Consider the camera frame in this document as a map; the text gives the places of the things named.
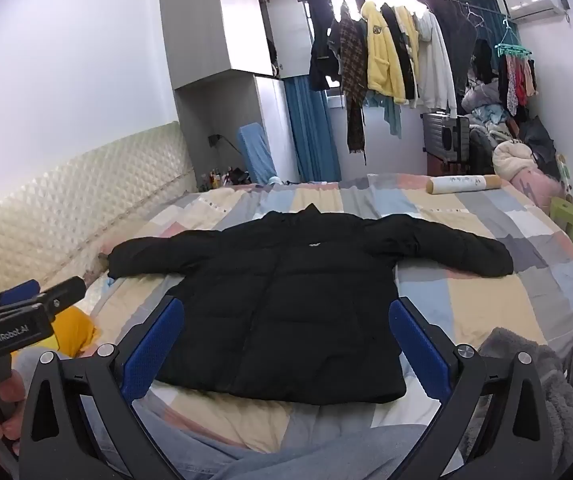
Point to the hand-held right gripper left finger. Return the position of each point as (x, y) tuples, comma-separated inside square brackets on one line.
[(154, 350)]

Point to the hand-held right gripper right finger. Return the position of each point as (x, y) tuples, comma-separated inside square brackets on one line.
[(419, 350)]

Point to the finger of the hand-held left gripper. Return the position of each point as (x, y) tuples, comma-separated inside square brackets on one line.
[(64, 292), (14, 292)]

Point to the black puffer jacket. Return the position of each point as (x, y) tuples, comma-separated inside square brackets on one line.
[(286, 300)]

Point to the pile of clothes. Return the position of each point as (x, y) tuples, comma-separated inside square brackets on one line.
[(486, 105)]

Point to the yellow cloth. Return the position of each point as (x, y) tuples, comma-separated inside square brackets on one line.
[(74, 332)]

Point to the cream quilted headboard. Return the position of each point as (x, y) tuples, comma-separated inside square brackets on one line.
[(41, 210)]

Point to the patchwork bed blanket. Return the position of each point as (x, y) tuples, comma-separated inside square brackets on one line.
[(491, 280)]

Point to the grey fluffy blanket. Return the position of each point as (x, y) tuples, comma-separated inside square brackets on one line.
[(541, 375)]

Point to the white rolled cylinder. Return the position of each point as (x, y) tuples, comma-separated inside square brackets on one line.
[(461, 183)]

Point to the bottles on nightstand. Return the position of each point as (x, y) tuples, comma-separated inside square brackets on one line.
[(226, 177)]

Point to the pink cushion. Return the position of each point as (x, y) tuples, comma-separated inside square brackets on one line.
[(538, 185)]

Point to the dark ribbed suitcase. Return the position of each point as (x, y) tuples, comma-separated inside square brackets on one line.
[(444, 135)]

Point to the blue covered chair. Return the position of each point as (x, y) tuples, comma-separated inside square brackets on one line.
[(256, 155)]

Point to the teal hanging cloth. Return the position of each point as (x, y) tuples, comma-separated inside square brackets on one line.
[(392, 115)]

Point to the blue curtain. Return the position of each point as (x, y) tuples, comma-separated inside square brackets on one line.
[(311, 130)]

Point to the white hoodie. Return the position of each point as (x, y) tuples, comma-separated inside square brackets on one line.
[(436, 65)]

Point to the green peg hanger with socks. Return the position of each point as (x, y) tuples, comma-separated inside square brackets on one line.
[(513, 75)]

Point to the yellow hoodie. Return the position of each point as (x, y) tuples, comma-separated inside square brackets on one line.
[(379, 55)]

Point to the grey wardrobe cabinet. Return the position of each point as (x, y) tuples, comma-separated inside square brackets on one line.
[(216, 35)]

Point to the hanging black garment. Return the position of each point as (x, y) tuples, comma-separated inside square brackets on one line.
[(400, 50)]

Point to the hanging dark coat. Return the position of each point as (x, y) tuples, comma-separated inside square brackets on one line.
[(454, 40)]

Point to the hanging black jacket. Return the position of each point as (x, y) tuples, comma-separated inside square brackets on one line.
[(322, 45)]

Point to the white air conditioner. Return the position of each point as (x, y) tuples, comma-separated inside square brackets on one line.
[(533, 10)]

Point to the black wall plug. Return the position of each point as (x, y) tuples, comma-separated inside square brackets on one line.
[(214, 140)]

